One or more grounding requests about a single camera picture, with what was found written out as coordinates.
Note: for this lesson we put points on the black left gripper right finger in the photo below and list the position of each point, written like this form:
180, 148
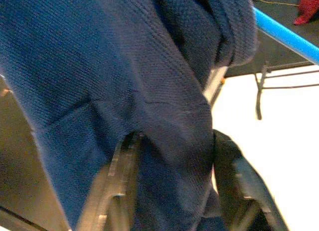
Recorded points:
239, 191

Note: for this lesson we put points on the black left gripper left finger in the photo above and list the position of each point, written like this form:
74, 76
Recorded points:
117, 186

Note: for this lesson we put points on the navy blue knit garment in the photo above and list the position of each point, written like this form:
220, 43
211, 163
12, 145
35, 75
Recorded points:
112, 78

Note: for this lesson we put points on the blue plastic hanger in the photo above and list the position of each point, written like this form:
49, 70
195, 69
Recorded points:
281, 36

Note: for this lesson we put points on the black metal clothes rack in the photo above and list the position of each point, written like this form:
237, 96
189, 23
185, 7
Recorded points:
259, 98

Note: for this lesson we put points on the dark carpet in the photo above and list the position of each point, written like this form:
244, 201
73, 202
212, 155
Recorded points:
274, 56

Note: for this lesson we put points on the red cloth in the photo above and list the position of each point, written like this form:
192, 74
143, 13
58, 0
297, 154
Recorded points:
307, 9

